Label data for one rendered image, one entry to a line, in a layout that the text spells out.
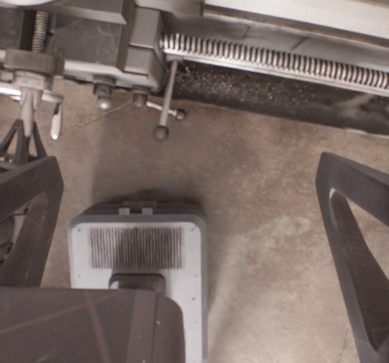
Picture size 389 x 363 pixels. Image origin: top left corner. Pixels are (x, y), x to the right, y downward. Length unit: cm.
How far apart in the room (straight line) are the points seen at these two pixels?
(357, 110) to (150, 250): 86
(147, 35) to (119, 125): 85
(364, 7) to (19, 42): 64
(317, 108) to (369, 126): 18
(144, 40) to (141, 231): 77
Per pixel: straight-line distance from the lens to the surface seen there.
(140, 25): 74
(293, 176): 157
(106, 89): 85
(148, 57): 72
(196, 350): 149
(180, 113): 93
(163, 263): 133
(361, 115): 122
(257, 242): 160
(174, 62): 90
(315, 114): 116
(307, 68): 82
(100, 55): 66
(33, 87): 67
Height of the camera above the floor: 150
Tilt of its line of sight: 84 degrees down
